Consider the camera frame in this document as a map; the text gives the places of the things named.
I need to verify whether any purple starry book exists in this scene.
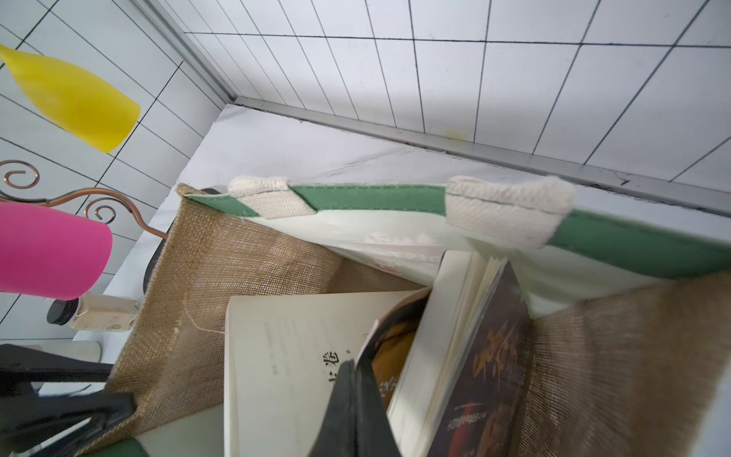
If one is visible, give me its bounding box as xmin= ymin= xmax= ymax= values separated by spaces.
xmin=388 ymin=251 xmax=531 ymax=456

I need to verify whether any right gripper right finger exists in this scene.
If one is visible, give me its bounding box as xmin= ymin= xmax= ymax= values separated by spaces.
xmin=355 ymin=358 xmax=401 ymax=457

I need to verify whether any green jute canvas bag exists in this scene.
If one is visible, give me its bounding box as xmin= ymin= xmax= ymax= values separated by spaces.
xmin=83 ymin=176 xmax=730 ymax=456

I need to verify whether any blue book yellow label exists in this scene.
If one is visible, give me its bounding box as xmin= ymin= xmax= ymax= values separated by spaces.
xmin=224 ymin=288 xmax=430 ymax=456

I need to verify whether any dark green brown book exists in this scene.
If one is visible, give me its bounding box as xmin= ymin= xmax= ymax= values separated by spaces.
xmin=357 ymin=288 xmax=431 ymax=409

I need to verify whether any yellow plastic wine glass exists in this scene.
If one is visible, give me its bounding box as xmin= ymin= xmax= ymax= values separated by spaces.
xmin=1 ymin=46 xmax=141 ymax=153

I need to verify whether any pink plastic wine glass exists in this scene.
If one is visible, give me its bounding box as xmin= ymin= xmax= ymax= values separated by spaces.
xmin=1 ymin=203 xmax=113 ymax=300

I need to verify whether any small jar black lid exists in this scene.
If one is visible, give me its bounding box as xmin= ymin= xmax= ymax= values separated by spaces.
xmin=47 ymin=293 xmax=140 ymax=332

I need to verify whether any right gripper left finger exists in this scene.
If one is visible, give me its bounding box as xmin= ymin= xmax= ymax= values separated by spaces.
xmin=310 ymin=360 xmax=357 ymax=457

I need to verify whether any metal scroll glass rack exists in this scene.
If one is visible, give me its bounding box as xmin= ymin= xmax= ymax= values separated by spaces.
xmin=1 ymin=159 xmax=169 ymax=240

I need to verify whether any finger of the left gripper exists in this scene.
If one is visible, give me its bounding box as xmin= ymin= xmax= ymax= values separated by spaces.
xmin=1 ymin=345 xmax=113 ymax=385
xmin=1 ymin=391 xmax=136 ymax=456

